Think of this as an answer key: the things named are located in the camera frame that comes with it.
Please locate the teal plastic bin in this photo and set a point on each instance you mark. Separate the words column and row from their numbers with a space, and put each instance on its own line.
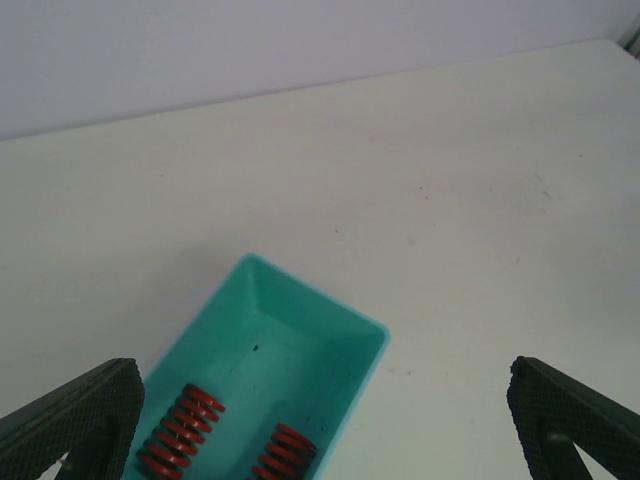
column 277, row 354

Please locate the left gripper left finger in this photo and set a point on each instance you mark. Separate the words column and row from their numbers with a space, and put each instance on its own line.
column 88, row 423

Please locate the right aluminium corner post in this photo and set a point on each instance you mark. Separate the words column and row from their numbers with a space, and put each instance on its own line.
column 630, row 38

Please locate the red spring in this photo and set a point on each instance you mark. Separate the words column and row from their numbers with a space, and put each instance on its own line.
column 168, row 452
column 287, row 455

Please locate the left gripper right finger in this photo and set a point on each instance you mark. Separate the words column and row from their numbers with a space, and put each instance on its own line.
column 555, row 416

